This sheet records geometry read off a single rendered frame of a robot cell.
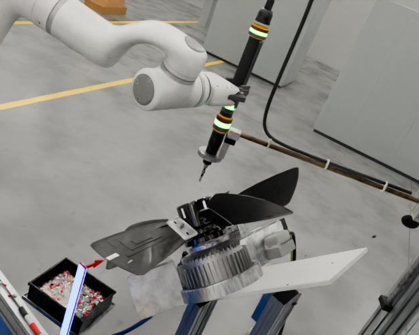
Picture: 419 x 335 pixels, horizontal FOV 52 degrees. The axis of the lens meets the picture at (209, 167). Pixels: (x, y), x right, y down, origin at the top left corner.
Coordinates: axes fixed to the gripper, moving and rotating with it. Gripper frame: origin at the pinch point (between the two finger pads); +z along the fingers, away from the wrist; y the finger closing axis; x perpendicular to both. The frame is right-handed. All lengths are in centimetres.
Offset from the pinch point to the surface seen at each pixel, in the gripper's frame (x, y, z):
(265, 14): 18.8, 0.6, -1.2
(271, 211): -25.3, 21.4, 4.6
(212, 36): -130, -470, 598
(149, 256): -46.9, 4.7, -16.4
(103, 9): -156, -646, 470
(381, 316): -52, 57, 40
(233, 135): -12.1, 3.9, 1.4
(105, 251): -50, -5, -23
